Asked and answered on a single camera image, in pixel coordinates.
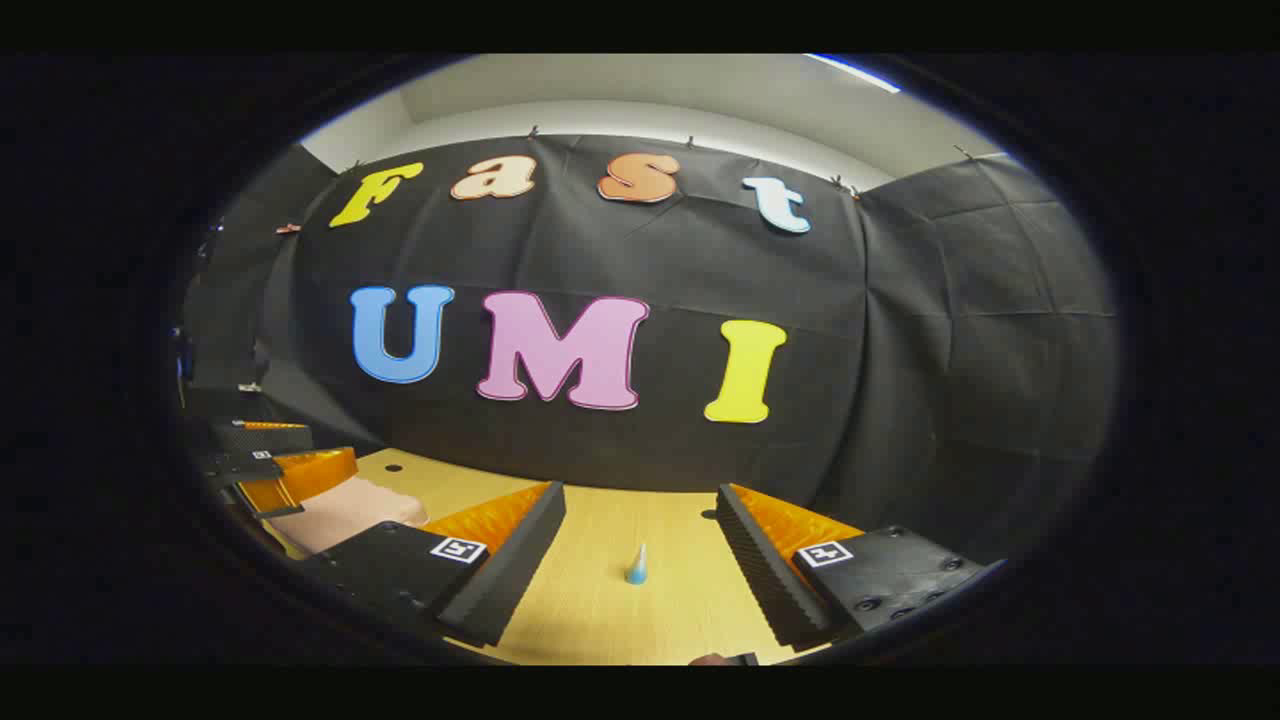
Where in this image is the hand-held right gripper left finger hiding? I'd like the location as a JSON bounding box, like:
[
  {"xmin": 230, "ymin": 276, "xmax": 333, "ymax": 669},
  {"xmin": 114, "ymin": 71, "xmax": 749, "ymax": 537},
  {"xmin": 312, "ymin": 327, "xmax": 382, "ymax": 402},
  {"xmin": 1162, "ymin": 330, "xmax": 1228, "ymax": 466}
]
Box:
[{"xmin": 295, "ymin": 482, "xmax": 567, "ymax": 649}]

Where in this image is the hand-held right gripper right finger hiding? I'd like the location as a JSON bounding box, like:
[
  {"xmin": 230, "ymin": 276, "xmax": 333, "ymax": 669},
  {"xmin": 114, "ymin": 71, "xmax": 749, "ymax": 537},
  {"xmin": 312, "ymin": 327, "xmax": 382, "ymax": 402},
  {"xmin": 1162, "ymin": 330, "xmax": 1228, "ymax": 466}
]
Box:
[{"xmin": 715, "ymin": 483, "xmax": 1006, "ymax": 651}]

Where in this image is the black backdrop cloth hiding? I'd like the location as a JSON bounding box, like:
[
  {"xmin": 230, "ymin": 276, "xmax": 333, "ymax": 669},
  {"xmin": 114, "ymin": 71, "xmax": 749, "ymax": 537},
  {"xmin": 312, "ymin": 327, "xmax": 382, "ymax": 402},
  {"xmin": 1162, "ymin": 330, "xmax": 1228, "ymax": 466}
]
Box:
[{"xmin": 180, "ymin": 135, "xmax": 1119, "ymax": 566}]

